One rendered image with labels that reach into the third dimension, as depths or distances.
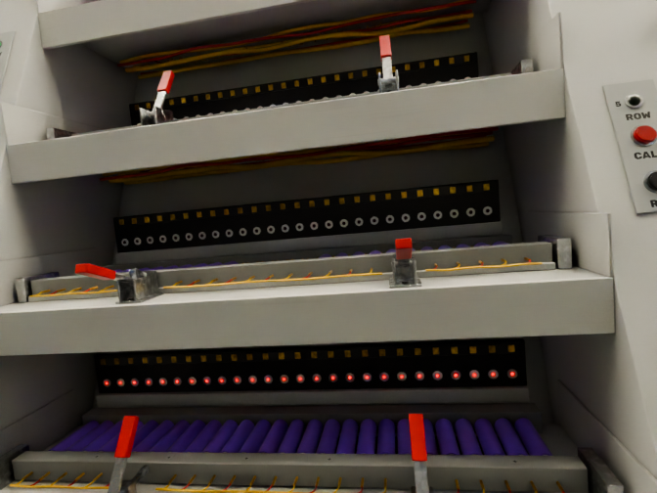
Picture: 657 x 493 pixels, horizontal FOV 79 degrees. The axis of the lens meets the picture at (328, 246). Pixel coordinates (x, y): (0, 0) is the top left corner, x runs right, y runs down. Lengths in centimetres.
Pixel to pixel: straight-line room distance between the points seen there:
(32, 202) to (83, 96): 20
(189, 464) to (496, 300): 33
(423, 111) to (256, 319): 26
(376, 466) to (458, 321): 15
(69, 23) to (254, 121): 32
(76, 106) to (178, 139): 27
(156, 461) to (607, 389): 42
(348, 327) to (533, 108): 27
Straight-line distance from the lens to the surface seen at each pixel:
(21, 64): 67
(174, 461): 47
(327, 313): 35
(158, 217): 63
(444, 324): 35
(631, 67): 48
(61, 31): 69
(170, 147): 48
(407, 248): 30
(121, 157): 51
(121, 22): 64
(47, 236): 63
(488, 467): 42
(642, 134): 43
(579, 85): 45
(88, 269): 39
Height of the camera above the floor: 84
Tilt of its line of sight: 17 degrees up
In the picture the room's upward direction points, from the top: 2 degrees counter-clockwise
